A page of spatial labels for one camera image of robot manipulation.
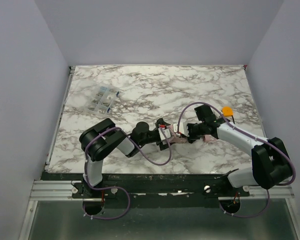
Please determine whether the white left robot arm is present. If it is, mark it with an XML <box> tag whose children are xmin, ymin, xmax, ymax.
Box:
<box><xmin>79</xmin><ymin>118</ymin><xmax>173</xmax><ymax>194</ymax></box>

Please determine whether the aluminium frame rail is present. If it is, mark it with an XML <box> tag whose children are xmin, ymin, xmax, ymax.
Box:
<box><xmin>20</xmin><ymin>65</ymin><xmax>299</xmax><ymax>240</ymax></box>

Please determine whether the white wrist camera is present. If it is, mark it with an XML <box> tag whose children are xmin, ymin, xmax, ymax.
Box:
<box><xmin>158</xmin><ymin>124</ymin><xmax>172</xmax><ymax>142</ymax></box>
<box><xmin>172</xmin><ymin>122</ymin><xmax>189</xmax><ymax>137</ymax></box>

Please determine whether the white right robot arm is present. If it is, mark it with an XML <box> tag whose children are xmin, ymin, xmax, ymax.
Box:
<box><xmin>187</xmin><ymin>102</ymin><xmax>296</xmax><ymax>190</ymax></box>

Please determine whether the small white orange object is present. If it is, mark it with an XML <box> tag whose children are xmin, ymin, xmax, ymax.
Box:
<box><xmin>222</xmin><ymin>106</ymin><xmax>234</xmax><ymax>118</ymax></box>

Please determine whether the pink folding umbrella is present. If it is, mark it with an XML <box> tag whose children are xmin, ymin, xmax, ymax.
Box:
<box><xmin>168</xmin><ymin>130</ymin><xmax>217</xmax><ymax>144</ymax></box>

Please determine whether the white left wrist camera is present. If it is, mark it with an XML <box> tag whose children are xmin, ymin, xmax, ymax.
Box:
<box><xmin>158</xmin><ymin>124</ymin><xmax>172</xmax><ymax>142</ymax></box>

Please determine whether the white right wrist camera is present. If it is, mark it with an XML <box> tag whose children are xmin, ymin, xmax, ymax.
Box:
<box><xmin>172</xmin><ymin>122</ymin><xmax>189</xmax><ymax>137</ymax></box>

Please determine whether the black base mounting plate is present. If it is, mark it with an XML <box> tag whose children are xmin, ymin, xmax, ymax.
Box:
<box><xmin>41</xmin><ymin>172</ymin><xmax>250</xmax><ymax>209</ymax></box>

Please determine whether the clear plastic organizer box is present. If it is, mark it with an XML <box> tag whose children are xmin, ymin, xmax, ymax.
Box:
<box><xmin>85</xmin><ymin>84</ymin><xmax>120</xmax><ymax>116</ymax></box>

